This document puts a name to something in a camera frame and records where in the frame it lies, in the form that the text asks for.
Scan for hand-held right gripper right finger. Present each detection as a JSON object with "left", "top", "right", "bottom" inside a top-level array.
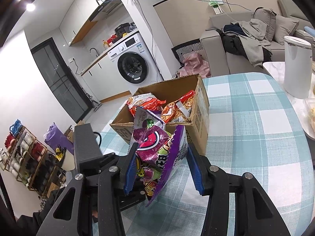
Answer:
[{"left": 186, "top": 143, "right": 292, "bottom": 236}]

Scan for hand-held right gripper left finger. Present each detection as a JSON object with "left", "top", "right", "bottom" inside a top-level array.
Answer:
[{"left": 37, "top": 142, "right": 139, "bottom": 236}]

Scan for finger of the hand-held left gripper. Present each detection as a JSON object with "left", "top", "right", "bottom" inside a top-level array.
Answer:
[{"left": 101, "top": 152, "right": 128, "bottom": 169}]

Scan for orange noodle snack packet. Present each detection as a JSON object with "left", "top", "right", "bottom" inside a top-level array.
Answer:
[
  {"left": 161, "top": 90, "right": 196, "bottom": 124},
  {"left": 127, "top": 92, "right": 166, "bottom": 117}
]

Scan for brown cardboard box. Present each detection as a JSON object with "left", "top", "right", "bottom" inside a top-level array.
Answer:
[{"left": 109, "top": 74, "right": 210, "bottom": 156}]

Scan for small cardboard box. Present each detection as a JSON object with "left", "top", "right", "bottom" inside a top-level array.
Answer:
[{"left": 64, "top": 119, "right": 86, "bottom": 143}]

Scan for purple bag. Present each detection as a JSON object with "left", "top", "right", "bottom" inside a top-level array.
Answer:
[{"left": 44, "top": 122, "right": 74, "bottom": 154}]

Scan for grey floor mop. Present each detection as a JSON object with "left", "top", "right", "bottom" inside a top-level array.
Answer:
[{"left": 85, "top": 91, "right": 102, "bottom": 112}]

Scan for wooden shoe rack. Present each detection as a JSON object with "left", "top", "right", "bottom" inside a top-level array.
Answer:
[{"left": 0, "top": 119, "right": 67, "bottom": 198}]

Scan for dark glass door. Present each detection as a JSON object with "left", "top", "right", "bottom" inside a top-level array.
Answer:
[{"left": 31, "top": 37, "right": 93, "bottom": 123}]

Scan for white kitchen counter cabinets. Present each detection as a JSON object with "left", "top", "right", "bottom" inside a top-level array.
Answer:
[{"left": 81, "top": 50, "right": 133, "bottom": 102}]

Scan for white washing machine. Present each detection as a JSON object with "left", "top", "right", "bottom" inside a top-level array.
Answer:
[{"left": 107, "top": 31, "right": 164, "bottom": 89}]

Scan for pink plastic bag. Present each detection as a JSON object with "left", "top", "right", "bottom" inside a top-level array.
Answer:
[{"left": 177, "top": 52, "right": 211, "bottom": 78}]

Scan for black rice cooker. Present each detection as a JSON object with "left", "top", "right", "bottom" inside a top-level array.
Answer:
[{"left": 114, "top": 23, "right": 130, "bottom": 36}]

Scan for grey sofa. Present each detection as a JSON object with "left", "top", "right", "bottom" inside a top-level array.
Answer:
[{"left": 200, "top": 0, "right": 315, "bottom": 78}]

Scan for black patterned chair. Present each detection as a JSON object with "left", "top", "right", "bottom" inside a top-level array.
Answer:
[{"left": 171, "top": 39, "right": 203, "bottom": 65}]

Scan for white upper kitchen cabinets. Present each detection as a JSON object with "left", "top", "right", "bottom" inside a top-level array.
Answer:
[{"left": 59, "top": 0, "right": 123, "bottom": 47}]

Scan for clear bag of popcorn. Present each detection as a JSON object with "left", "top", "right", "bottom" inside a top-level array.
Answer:
[{"left": 303, "top": 98, "right": 315, "bottom": 128}]

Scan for dark jacket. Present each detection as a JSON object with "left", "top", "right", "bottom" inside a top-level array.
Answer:
[{"left": 218, "top": 25, "right": 249, "bottom": 57}]

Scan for steel range hood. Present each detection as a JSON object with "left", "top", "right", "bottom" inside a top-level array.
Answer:
[{"left": 89, "top": 0, "right": 123, "bottom": 22}]

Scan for grey hooded garment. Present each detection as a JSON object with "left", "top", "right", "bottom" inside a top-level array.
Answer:
[{"left": 237, "top": 20, "right": 272, "bottom": 68}]

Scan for white cylindrical bin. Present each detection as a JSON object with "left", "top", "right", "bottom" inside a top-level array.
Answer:
[{"left": 283, "top": 36, "right": 315, "bottom": 99}]

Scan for large grey cushion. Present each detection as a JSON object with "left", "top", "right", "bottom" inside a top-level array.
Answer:
[{"left": 253, "top": 7, "right": 277, "bottom": 42}]

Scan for small grey cushion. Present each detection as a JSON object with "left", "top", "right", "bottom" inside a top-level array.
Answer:
[{"left": 273, "top": 15, "right": 299, "bottom": 45}]

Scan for wall socket with green plug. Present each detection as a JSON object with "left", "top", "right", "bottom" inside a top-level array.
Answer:
[{"left": 209, "top": 0, "right": 224, "bottom": 15}]

